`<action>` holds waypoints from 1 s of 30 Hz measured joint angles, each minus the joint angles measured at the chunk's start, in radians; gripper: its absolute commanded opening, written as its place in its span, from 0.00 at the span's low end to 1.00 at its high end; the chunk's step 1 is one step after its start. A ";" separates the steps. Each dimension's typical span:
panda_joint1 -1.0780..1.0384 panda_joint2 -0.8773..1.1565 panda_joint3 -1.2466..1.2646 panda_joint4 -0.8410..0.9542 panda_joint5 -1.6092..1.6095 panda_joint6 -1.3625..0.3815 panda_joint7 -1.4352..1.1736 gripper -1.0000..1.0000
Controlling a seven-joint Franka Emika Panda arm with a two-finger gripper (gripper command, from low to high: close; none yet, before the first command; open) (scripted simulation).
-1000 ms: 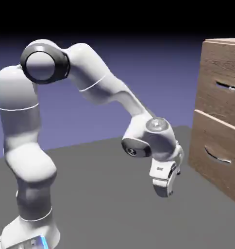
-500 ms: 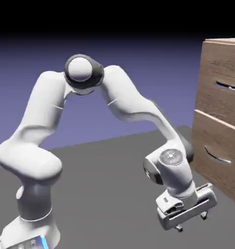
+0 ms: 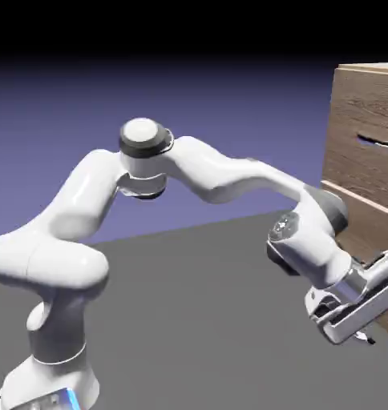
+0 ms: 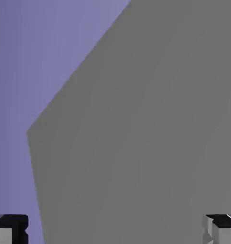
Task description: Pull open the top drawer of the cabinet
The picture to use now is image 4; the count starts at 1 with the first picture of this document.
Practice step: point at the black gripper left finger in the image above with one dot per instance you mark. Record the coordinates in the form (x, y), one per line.
(18, 223)

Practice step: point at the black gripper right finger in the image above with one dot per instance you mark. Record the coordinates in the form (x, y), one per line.
(220, 222)

